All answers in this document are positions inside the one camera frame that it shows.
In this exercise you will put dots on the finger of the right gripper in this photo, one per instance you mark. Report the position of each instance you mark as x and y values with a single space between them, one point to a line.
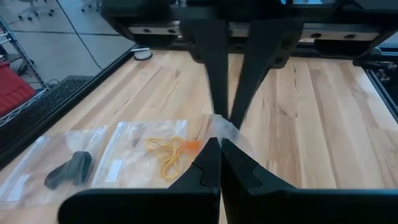
264 46
214 46

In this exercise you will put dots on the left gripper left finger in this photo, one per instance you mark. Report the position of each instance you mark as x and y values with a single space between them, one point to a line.
155 205

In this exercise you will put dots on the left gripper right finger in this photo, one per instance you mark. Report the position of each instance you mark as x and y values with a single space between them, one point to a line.
295 208

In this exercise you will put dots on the clear plastic zip bag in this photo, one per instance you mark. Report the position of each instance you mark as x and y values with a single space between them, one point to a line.
31 155
133 161

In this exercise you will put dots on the orange rubber band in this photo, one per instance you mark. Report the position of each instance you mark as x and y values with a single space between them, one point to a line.
192 146

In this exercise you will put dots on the black white tape roll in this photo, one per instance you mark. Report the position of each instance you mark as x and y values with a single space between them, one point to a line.
143 55

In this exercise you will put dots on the office chair base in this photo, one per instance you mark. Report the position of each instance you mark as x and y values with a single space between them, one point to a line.
31 9

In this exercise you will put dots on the black perforated box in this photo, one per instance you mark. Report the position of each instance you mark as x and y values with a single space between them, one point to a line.
37 109

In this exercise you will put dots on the red plastic bin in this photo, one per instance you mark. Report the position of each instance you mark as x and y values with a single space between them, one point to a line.
12 90

